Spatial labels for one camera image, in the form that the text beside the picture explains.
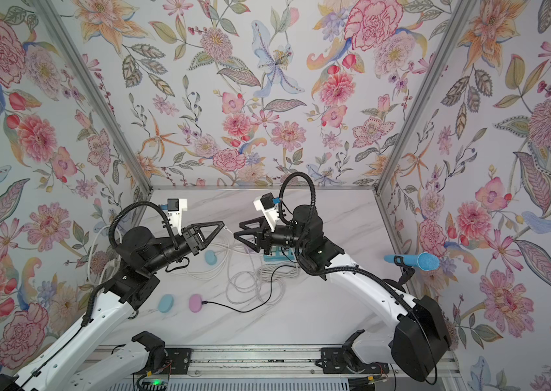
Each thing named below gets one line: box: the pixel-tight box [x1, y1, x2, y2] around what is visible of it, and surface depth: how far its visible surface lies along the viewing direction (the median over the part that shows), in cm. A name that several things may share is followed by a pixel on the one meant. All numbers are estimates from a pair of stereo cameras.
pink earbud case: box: [188, 293, 203, 313], surface depth 86 cm
